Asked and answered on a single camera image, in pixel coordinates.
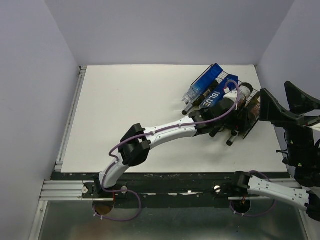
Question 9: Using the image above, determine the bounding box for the green bottle grey foil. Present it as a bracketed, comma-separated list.
[226, 132, 238, 146]

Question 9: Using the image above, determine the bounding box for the aluminium rail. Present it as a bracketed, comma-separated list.
[39, 180, 84, 201]

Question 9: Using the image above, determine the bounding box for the short blue glass bottle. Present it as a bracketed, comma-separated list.
[182, 63, 223, 105]

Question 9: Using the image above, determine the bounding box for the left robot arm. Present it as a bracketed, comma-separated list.
[93, 97, 239, 198]

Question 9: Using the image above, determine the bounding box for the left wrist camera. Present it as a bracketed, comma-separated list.
[223, 87, 239, 103]

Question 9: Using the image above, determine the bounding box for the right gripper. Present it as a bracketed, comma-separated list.
[258, 80, 320, 167]

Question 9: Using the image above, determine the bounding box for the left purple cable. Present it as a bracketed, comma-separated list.
[108, 80, 242, 193]

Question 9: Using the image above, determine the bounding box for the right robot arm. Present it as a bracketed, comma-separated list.
[230, 81, 320, 221]

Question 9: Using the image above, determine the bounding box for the black mounting base plate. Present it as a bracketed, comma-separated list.
[51, 172, 250, 209]

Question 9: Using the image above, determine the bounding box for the black wire wine rack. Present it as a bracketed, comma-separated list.
[182, 64, 260, 142]

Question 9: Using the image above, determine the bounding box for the tall blue glass bottle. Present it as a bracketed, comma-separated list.
[199, 74, 239, 109]

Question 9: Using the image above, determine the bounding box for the tall green bottle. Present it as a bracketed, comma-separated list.
[237, 92, 261, 133]

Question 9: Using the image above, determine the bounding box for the dark green bottle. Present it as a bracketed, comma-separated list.
[235, 82, 253, 111]

